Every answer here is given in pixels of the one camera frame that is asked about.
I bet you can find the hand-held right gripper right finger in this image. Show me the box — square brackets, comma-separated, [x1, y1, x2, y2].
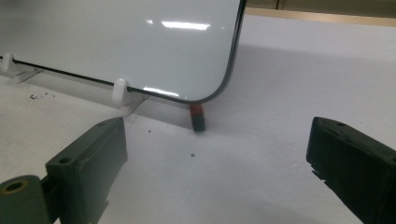
[305, 116, 396, 224]

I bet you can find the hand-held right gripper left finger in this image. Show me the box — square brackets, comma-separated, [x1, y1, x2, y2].
[45, 116, 129, 224]

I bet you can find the white whiteboard with black rim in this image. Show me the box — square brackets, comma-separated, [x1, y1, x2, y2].
[0, 0, 248, 105]

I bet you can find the white plastic board holder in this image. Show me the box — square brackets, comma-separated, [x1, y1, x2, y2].
[111, 77, 148, 117]
[0, 52, 43, 84]

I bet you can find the red and black marker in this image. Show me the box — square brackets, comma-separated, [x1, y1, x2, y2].
[189, 104, 207, 133]

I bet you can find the wooden table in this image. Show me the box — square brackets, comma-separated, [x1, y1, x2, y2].
[244, 7, 396, 27]

